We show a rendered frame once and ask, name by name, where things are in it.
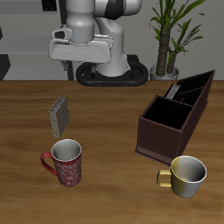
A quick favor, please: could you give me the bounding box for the green pot plant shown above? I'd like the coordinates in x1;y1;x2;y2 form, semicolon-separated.
148;0;207;81

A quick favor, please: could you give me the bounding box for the grey book in caddy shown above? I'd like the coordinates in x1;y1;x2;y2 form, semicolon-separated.
164;82;182;102

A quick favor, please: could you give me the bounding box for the dark brown desk caddy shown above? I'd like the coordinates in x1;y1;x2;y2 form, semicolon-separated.
134;69;216;166

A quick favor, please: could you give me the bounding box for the yellow and white mug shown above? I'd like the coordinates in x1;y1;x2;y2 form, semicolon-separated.
157;155;208;199

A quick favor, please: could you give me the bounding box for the red patterned mug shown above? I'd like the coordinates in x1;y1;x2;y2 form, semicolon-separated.
39;138;83;187

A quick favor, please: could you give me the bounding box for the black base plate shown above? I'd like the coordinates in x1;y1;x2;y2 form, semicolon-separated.
75;60;150;88

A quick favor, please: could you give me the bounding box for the dark grey standing book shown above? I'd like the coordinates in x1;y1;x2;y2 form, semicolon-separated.
48;95;71;139

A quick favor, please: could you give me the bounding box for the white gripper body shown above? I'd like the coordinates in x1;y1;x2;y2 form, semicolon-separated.
48;33;114;65

